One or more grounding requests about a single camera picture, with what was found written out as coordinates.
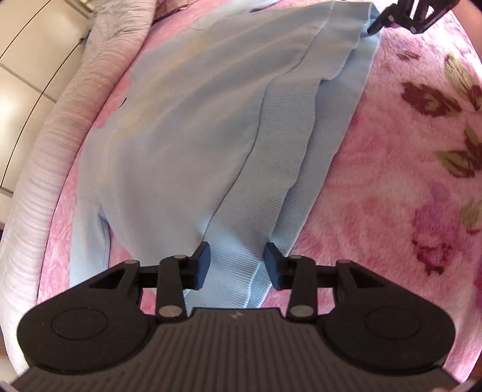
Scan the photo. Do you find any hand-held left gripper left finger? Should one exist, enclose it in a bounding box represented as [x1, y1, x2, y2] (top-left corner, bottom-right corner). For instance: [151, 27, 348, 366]
[88, 242, 211, 324]

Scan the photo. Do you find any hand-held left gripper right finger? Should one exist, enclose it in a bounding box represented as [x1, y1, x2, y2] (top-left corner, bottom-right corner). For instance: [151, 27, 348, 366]
[263, 243, 382, 323]

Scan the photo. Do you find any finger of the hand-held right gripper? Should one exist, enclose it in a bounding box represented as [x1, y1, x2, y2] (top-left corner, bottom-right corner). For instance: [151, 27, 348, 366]
[408, 0, 454, 34]
[367, 0, 415, 36]

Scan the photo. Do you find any light blue sweater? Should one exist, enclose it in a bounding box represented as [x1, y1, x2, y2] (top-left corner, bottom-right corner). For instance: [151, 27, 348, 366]
[70, 0, 381, 308]

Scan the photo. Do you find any pink floral blanket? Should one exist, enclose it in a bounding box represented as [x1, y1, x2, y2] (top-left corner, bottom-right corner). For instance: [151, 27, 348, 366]
[36, 0, 482, 381]

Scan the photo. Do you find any pale striped duvet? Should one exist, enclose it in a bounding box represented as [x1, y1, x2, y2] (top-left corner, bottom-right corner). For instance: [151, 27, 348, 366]
[0, 0, 162, 374]

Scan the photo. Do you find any purple pillow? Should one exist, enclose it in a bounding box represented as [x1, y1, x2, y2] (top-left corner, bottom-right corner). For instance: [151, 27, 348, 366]
[152, 0, 223, 21]

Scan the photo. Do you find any cream wardrobe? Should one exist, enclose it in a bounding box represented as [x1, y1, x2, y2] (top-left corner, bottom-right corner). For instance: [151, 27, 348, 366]
[0, 0, 99, 223]

